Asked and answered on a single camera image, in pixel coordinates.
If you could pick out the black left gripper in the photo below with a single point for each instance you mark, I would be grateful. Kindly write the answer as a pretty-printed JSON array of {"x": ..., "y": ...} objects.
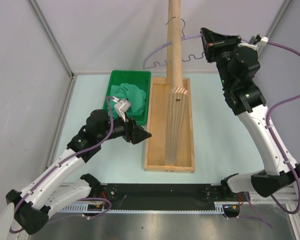
[{"x": 136, "y": 135}]

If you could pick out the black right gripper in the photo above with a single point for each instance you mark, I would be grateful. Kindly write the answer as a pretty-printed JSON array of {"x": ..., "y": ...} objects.
[{"x": 209, "y": 37}]

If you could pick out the green tank top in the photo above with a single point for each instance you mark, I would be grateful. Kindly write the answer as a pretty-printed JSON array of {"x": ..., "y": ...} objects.
[{"x": 130, "y": 92}]

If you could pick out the lilac wire hanger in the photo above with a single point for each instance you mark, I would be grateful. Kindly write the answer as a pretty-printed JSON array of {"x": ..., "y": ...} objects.
[{"x": 168, "y": 46}]

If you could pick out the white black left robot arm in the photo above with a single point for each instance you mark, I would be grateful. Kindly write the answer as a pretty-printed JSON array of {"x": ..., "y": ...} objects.
[{"x": 35, "y": 204}]

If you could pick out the wooden clothes rack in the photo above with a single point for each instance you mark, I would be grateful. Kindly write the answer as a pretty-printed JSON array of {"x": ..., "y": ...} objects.
[{"x": 170, "y": 120}]

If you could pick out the green plastic bin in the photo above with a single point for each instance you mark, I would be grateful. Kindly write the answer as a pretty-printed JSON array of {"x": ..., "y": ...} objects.
[{"x": 142, "y": 79}]

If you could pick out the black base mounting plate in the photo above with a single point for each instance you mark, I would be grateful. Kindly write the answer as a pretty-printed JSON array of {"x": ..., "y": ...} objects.
[{"x": 205, "y": 192}]

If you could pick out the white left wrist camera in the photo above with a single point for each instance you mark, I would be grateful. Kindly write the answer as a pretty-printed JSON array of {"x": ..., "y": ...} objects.
[{"x": 121, "y": 106}]

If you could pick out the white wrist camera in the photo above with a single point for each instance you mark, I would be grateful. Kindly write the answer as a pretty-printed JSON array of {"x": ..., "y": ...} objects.
[
  {"x": 121, "y": 106},
  {"x": 258, "y": 41}
]

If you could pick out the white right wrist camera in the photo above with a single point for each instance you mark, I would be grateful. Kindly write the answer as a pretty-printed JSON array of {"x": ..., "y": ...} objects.
[{"x": 258, "y": 41}]

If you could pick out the white slotted cable duct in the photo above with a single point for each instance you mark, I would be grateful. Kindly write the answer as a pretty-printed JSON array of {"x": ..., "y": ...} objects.
[{"x": 137, "y": 205}]

